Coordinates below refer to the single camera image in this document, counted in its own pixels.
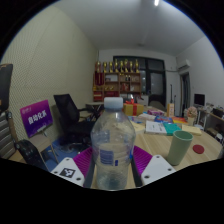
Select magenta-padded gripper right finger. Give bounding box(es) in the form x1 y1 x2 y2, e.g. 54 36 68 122
130 145 177 188

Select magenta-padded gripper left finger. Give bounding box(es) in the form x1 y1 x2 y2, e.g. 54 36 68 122
50 146 98 189

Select clear plastic water bottle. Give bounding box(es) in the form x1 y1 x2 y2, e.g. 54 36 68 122
90 97 137 191

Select pale green cup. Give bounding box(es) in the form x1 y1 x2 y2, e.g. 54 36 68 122
166 129 194 167

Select beige book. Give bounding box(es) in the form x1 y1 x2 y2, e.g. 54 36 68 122
181 124 203 136
130 120 146 135

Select white book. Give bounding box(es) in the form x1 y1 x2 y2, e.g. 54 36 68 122
144 120 168 135

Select teal book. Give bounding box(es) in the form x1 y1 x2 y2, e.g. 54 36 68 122
163 122 183 136

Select colourful blue book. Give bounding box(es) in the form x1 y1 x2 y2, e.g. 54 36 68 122
128 115 143 123
153 115 174 124

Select black office chair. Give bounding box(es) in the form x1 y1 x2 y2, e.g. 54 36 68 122
53 93 98 146

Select black bag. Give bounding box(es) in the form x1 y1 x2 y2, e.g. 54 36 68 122
15 139 49 172

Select small pink box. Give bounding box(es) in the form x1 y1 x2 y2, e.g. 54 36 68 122
147 109 164 117

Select flat round red coaster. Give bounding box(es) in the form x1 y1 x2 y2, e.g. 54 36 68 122
192 143 205 155

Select red orange book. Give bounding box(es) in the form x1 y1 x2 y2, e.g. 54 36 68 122
171 116 188 125

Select yellow gift box red ribbon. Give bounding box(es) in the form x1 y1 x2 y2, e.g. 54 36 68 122
122 99 145 117

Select small orange box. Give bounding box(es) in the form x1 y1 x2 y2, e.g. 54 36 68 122
166 102 176 118

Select purple sign board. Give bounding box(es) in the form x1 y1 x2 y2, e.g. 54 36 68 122
19 99 54 139

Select pink flowers in white pot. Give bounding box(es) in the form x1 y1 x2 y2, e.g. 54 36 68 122
184 106 199 127

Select grey striped chair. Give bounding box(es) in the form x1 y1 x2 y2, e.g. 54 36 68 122
0 111 18 159

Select wooden side desk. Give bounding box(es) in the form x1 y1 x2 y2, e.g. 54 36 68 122
196 104 224 143

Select black computer monitor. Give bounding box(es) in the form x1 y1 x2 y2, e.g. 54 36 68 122
194 93 206 108

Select dark glass door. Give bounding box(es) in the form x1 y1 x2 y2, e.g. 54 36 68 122
113 55 167 108

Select wooden shelf unit with trophies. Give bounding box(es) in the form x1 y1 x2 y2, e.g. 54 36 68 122
92 59 142 103

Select white wall air conditioner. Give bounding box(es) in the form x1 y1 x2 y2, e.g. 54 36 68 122
175 59 192 72

